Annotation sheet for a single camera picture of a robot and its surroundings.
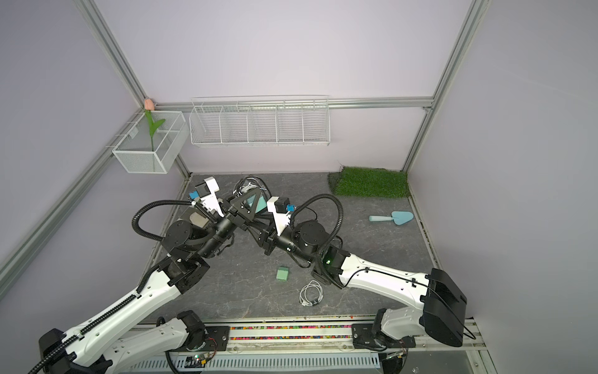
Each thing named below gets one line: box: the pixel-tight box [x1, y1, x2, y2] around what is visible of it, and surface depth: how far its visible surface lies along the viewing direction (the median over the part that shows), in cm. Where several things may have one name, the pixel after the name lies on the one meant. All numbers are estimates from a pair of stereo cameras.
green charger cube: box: [275, 266, 289, 282], surface depth 87 cm
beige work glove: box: [189, 211, 210, 229], surface depth 105 cm
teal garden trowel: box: [369, 211, 415, 226], surface depth 105 cm
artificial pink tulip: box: [144, 98, 166, 152], surface depth 92 cm
